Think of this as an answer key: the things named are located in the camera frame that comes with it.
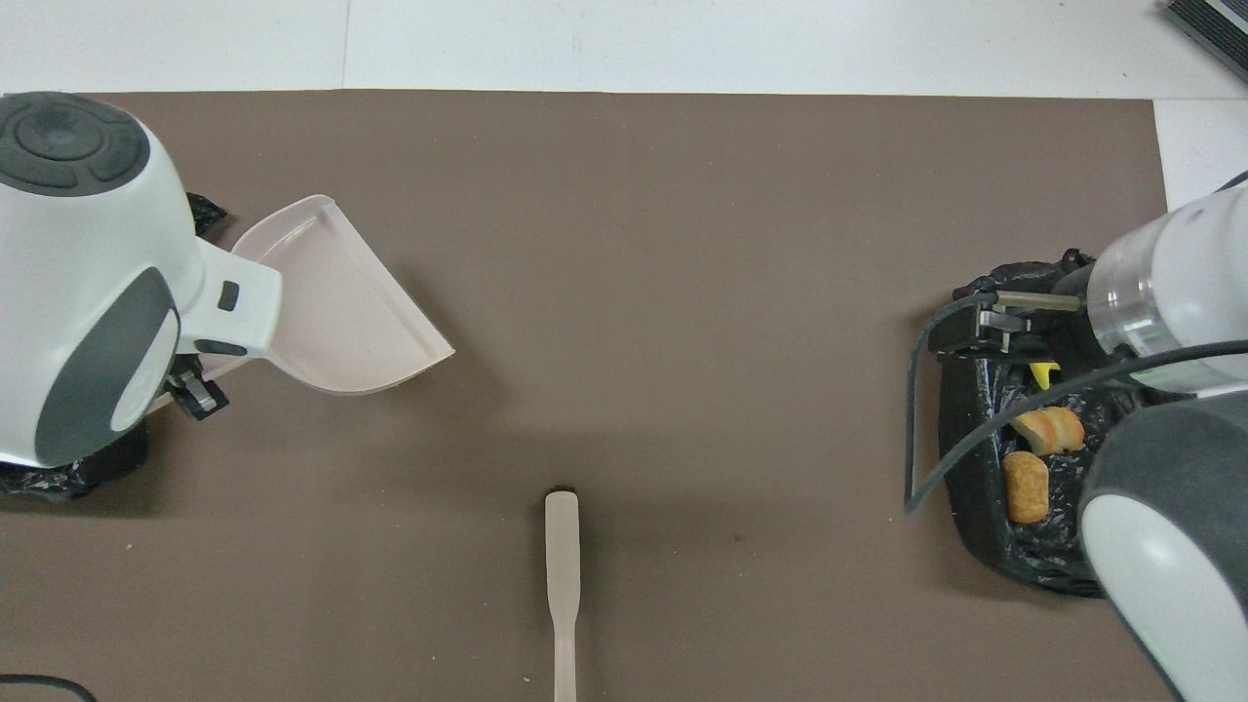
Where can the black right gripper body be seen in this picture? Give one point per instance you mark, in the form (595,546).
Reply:
(1058,327)

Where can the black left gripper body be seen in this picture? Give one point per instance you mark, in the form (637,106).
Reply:
(180,372)

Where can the large notched yellow sponge piece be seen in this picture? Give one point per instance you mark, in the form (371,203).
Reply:
(1045,372)

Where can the golden flaky pastry piece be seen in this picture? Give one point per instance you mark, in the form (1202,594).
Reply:
(1045,431)

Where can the brown fried nugget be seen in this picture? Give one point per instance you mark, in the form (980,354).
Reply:
(1026,487)

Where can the beige plastic dustpan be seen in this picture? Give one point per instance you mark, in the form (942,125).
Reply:
(351,312)

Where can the beige brush with black bristles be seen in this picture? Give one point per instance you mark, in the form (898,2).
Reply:
(563,556)

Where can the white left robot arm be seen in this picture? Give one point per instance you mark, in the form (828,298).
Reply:
(88,253)

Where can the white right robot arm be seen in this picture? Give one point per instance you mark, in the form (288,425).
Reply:
(1170,546)

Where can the black trash bag liner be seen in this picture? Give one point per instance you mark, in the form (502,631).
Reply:
(975,439)

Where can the black trash bag over pink bin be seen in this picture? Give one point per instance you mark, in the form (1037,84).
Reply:
(78,473)

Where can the brown table mat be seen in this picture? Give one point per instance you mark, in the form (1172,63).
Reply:
(682,292)

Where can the dark ribbed panel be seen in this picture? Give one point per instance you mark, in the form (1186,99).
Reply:
(1219,24)

